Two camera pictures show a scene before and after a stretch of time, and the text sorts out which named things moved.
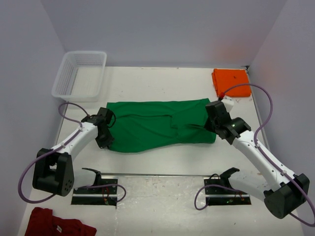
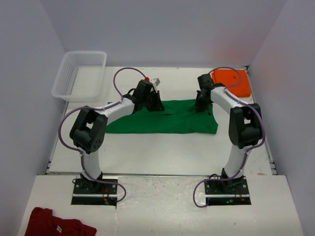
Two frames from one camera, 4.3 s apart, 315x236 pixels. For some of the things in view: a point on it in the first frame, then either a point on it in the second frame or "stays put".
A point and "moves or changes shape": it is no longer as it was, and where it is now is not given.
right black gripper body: (209, 124) → (202, 97)
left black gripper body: (105, 139) → (145, 99)
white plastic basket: (80, 76) stays put
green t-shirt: (143, 125) moves or changes shape
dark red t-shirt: (42, 222) stays put
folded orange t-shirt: (224, 78) stays put
